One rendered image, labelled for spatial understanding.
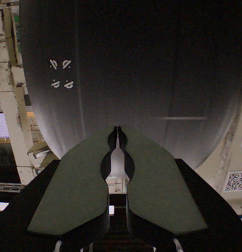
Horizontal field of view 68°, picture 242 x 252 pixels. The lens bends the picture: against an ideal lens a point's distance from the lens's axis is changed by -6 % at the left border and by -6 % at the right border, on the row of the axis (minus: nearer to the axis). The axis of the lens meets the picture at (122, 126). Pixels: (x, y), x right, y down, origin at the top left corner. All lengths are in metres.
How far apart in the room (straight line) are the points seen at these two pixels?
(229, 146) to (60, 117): 0.43
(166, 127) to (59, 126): 0.13
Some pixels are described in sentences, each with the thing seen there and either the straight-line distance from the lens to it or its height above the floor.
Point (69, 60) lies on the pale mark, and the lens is 0.20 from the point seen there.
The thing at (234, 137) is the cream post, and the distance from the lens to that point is 0.54.
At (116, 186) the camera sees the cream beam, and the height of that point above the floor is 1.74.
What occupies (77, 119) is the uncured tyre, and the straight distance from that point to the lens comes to 0.22.
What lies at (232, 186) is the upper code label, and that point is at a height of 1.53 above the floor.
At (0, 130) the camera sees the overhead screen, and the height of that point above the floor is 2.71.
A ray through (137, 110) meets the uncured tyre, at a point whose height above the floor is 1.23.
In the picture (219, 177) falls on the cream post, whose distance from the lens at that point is 0.59.
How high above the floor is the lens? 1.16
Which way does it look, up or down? 24 degrees up
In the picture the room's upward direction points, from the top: 180 degrees counter-clockwise
